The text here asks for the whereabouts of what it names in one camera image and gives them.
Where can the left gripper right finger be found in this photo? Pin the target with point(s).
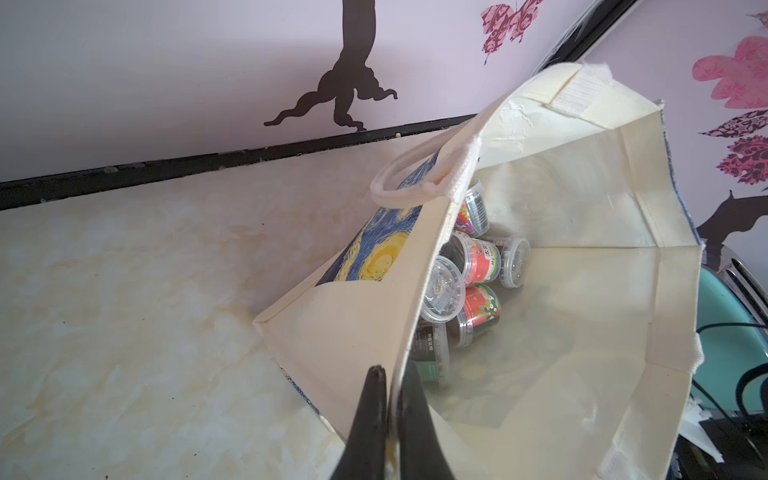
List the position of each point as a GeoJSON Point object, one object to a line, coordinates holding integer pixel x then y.
{"type": "Point", "coordinates": [421, 456]}

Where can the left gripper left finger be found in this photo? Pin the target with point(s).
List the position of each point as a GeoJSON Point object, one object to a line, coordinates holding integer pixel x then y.
{"type": "Point", "coordinates": [365, 449]}

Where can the cream canvas tote bag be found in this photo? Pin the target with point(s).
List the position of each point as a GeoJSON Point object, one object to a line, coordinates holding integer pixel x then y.
{"type": "Point", "coordinates": [588, 372]}

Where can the green label seed jar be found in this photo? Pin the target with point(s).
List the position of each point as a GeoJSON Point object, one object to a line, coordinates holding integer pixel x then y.
{"type": "Point", "coordinates": [430, 353]}

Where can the clear lid seed jar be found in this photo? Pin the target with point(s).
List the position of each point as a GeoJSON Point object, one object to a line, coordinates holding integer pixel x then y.
{"type": "Point", "coordinates": [445, 292]}

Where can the red label seed jar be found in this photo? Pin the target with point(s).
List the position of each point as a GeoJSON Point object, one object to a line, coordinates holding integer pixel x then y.
{"type": "Point", "coordinates": [478, 261]}

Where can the mint green chrome toaster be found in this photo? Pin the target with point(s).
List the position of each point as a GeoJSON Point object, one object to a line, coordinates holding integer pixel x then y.
{"type": "Point", "coordinates": [732, 344]}

